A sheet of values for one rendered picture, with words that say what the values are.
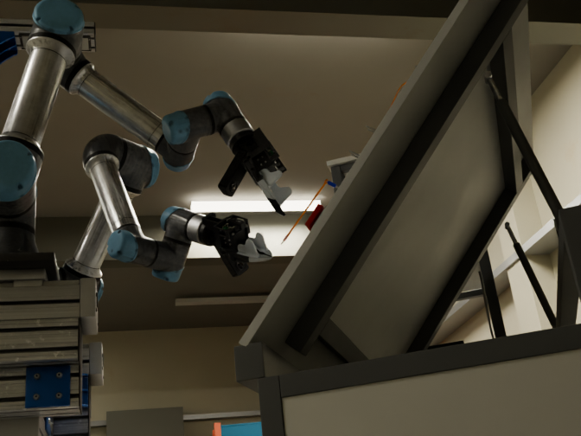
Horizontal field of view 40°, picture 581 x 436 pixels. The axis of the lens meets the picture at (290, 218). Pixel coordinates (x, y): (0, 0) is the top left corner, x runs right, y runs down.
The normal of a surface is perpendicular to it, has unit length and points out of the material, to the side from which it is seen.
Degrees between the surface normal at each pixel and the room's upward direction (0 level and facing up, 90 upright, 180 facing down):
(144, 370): 90
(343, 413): 90
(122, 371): 90
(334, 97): 180
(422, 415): 90
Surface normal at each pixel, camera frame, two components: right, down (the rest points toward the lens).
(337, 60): 0.10, 0.91
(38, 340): 0.18, -0.42
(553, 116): -0.98, 0.01
